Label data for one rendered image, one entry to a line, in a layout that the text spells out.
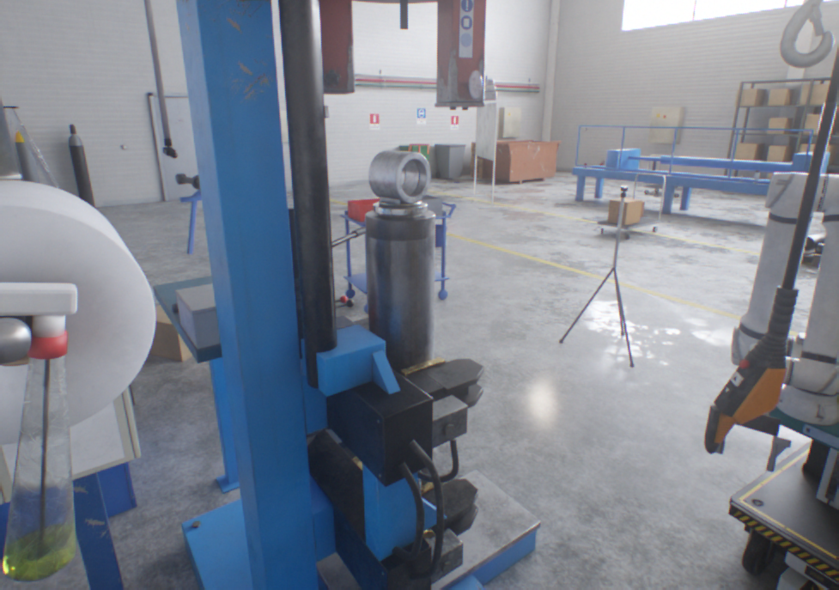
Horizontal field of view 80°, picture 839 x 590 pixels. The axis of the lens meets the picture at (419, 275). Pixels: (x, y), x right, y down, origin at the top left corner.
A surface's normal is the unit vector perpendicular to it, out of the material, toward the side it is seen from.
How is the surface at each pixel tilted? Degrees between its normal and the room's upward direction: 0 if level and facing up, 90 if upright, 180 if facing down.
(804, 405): 68
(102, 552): 90
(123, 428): 90
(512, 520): 0
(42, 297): 90
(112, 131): 90
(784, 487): 0
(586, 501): 0
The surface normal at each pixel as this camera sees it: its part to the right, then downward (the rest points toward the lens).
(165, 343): -0.36, 0.28
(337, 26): 0.37, 0.28
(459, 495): 0.00, -0.95
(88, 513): 0.58, 0.25
